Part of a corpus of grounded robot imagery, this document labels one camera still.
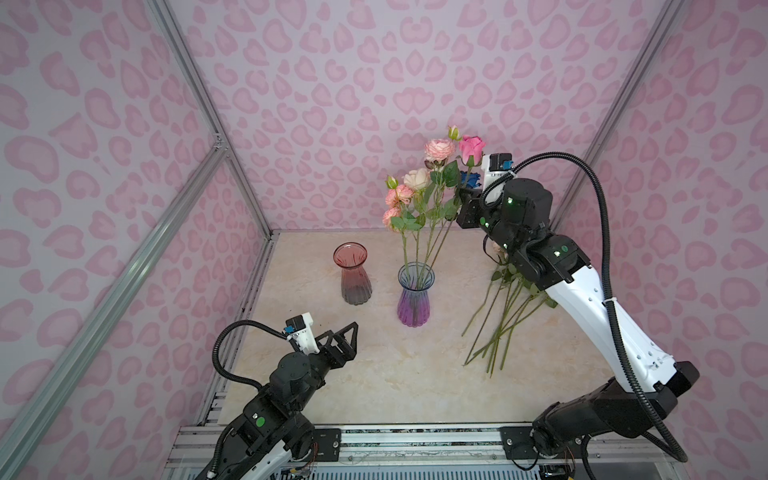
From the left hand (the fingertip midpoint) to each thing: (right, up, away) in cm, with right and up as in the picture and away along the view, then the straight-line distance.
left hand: (348, 325), depth 71 cm
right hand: (+25, +31, -8) cm, 41 cm away
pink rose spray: (+14, +28, +4) cm, 31 cm away
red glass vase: (-1, +7, +21) cm, 22 cm away
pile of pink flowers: (+49, +1, +27) cm, 56 cm away
